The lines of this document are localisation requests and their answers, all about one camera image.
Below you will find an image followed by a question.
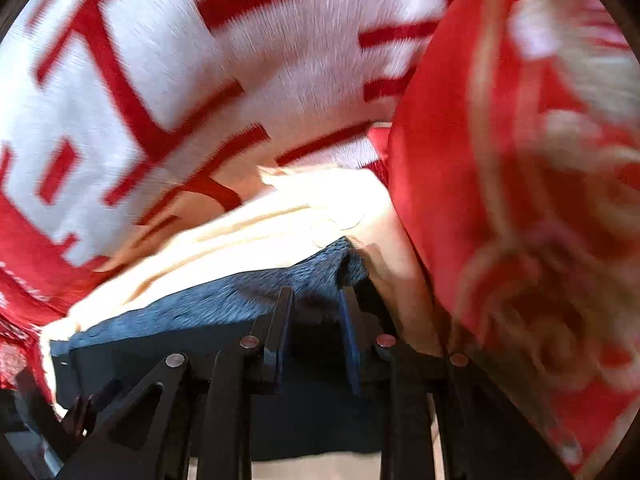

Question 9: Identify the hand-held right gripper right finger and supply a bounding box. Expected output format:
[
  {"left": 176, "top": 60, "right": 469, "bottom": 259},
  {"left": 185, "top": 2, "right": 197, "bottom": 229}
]
[{"left": 338, "top": 286, "right": 576, "bottom": 480}]

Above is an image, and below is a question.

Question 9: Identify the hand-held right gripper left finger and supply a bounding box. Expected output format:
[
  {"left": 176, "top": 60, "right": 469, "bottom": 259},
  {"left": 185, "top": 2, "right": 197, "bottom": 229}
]
[{"left": 60, "top": 287, "right": 296, "bottom": 480}]

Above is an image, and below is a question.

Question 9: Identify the black pants patterned grey waistband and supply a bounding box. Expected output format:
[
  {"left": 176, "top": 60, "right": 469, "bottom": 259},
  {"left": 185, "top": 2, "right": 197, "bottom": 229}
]
[{"left": 50, "top": 237, "right": 436, "bottom": 461}]

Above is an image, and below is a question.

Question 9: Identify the cream bed sheet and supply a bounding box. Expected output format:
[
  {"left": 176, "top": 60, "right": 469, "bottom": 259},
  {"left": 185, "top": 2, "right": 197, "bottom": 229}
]
[{"left": 40, "top": 165, "right": 446, "bottom": 480}]

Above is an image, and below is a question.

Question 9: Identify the red cushion with floral pattern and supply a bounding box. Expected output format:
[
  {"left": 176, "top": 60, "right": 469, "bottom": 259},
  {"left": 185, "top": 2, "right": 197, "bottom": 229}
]
[{"left": 387, "top": 0, "right": 640, "bottom": 476}]

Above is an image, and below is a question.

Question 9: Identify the red blanket with white characters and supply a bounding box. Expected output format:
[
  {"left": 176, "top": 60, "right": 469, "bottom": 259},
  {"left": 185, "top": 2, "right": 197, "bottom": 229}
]
[{"left": 0, "top": 0, "right": 461, "bottom": 406}]

